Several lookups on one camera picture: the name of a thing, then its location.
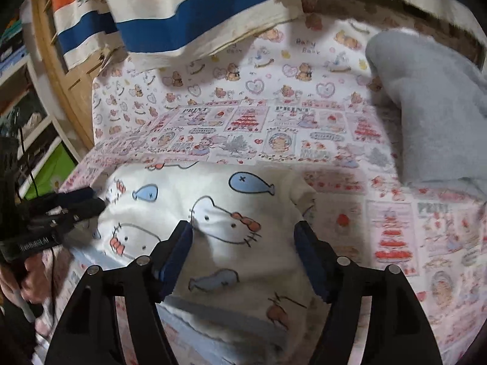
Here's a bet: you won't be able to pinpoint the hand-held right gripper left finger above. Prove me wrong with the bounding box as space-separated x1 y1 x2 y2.
44 220 194 365

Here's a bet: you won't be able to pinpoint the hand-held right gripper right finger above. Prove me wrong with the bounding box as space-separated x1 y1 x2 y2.
293 221 444 365

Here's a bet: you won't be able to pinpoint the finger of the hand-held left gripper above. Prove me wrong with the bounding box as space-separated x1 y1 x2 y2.
28 187 108 214
32 209 103 237

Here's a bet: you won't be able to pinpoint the white cartoon print pants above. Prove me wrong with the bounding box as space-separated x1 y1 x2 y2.
72 162 316 365

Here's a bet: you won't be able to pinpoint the person's left forearm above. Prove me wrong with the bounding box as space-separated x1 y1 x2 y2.
0 300 37 365

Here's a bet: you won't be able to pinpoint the person's left hand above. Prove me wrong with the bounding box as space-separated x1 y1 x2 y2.
0 249 73 314

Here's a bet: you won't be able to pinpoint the green storage bin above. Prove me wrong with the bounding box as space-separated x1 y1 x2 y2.
26 142 77 198

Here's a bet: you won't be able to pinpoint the white shelf unit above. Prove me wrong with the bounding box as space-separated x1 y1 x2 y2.
0 4 82 202

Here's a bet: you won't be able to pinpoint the pink printed bed sheet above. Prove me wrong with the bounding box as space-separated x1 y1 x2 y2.
32 15 487 365

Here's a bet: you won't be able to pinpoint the grey cloth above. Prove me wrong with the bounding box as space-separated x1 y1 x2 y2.
365 28 487 198

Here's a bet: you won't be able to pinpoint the striped curtain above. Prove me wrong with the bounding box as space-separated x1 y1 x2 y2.
49 0 487 69

